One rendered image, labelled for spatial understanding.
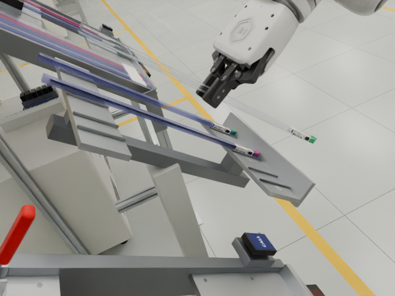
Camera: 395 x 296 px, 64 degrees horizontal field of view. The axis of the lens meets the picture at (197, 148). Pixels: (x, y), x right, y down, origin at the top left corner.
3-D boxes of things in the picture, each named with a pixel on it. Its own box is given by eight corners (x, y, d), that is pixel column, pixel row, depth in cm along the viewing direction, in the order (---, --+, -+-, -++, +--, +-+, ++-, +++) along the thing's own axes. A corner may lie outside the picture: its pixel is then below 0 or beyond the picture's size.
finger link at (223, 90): (228, 62, 48) (200, 97, 49) (239, 69, 45) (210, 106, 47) (240, 74, 50) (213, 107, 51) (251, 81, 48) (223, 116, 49)
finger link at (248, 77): (268, 29, 46) (237, 45, 50) (268, 71, 43) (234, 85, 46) (273, 34, 47) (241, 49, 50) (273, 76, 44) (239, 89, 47)
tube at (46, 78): (253, 154, 80) (255, 151, 80) (256, 157, 79) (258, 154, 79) (40, 78, 49) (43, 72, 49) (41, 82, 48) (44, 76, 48)
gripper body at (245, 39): (249, -20, 49) (204, 40, 51) (293, -10, 41) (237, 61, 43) (274, 12, 54) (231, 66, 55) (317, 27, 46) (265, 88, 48)
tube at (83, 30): (308, 141, 69) (311, 137, 68) (313, 144, 68) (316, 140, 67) (77, 31, 38) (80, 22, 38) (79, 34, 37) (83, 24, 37)
